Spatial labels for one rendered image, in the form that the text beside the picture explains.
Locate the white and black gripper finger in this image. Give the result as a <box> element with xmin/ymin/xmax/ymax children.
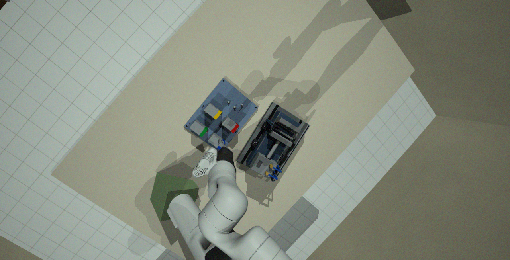
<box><xmin>218</xmin><ymin>139</ymin><xmax>227</xmax><ymax>148</ymax></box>

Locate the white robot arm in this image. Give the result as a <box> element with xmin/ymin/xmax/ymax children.
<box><xmin>167</xmin><ymin>169</ymin><xmax>292</xmax><ymax>260</ymax></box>

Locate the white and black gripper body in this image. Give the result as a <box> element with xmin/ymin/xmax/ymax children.
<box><xmin>192</xmin><ymin>147</ymin><xmax>236</xmax><ymax>180</ymax></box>

